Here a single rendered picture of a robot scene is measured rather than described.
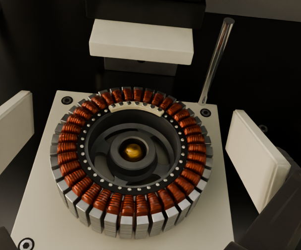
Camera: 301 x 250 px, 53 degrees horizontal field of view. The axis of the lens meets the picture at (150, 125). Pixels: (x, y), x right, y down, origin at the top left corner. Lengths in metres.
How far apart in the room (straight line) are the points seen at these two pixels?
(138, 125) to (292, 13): 0.29
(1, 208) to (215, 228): 0.15
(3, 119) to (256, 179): 0.13
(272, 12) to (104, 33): 0.31
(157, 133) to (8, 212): 0.12
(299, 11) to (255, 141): 0.32
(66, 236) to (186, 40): 0.15
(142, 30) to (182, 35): 0.02
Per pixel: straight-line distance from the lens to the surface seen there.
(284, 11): 0.46
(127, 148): 0.21
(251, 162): 0.17
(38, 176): 0.24
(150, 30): 0.19
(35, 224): 0.23
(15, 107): 0.18
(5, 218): 0.25
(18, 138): 0.19
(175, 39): 0.19
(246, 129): 0.18
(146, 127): 0.24
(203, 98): 0.28
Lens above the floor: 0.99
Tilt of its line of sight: 52 degrees down
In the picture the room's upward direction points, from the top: 8 degrees clockwise
